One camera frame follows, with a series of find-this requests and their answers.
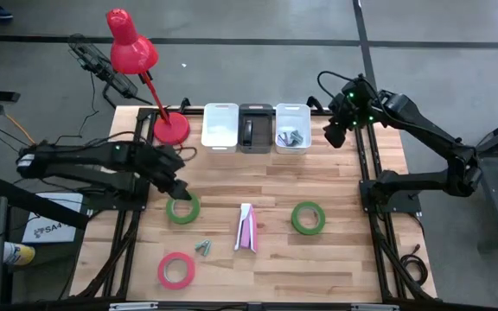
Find dark grey plastic bin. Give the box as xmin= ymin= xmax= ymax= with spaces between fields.
xmin=238 ymin=102 xmax=275 ymax=155

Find green tape roll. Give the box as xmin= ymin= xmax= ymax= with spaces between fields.
xmin=165 ymin=190 xmax=201 ymax=225
xmin=290 ymin=200 xmax=327 ymax=237

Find pink and white stapler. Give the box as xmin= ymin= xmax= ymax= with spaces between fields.
xmin=233 ymin=202 xmax=259 ymax=254

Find yellow and white bottle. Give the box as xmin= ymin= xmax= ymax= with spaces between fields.
xmin=3 ymin=241 xmax=36 ymax=266

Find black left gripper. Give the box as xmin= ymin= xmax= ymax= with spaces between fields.
xmin=144 ymin=145 xmax=193 ymax=200

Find silver metal bracket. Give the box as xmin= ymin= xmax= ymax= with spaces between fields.
xmin=351 ymin=303 xmax=399 ymax=311
xmin=109 ymin=301 xmax=159 ymax=311

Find coiled black cable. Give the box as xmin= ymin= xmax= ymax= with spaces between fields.
xmin=399 ymin=244 xmax=430 ymax=287

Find white printed cardboard box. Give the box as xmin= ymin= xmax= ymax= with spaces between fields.
xmin=22 ymin=192 xmax=86 ymax=244

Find yellow cable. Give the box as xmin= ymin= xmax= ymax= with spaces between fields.
xmin=5 ymin=114 xmax=26 ymax=134

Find pink tape roll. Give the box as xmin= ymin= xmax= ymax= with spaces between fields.
xmin=157 ymin=251 xmax=196 ymax=290

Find white plastic bin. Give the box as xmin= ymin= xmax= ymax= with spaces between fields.
xmin=200 ymin=102 xmax=240 ymax=155
xmin=274 ymin=102 xmax=312 ymax=156

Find red desk lamp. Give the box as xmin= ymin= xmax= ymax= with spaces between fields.
xmin=105 ymin=7 xmax=191 ymax=147

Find black aluminium table frame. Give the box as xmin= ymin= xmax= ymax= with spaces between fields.
xmin=75 ymin=105 xmax=438 ymax=303

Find black power strip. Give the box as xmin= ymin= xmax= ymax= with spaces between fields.
xmin=67 ymin=34 xmax=140 ymax=99

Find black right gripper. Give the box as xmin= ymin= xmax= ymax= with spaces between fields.
xmin=322 ymin=77 xmax=380 ymax=149

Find black diagonal bar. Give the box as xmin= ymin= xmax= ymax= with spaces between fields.
xmin=0 ymin=176 xmax=90 ymax=230

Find black floor cable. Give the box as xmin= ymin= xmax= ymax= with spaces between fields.
xmin=0 ymin=73 xmax=116 ymax=148

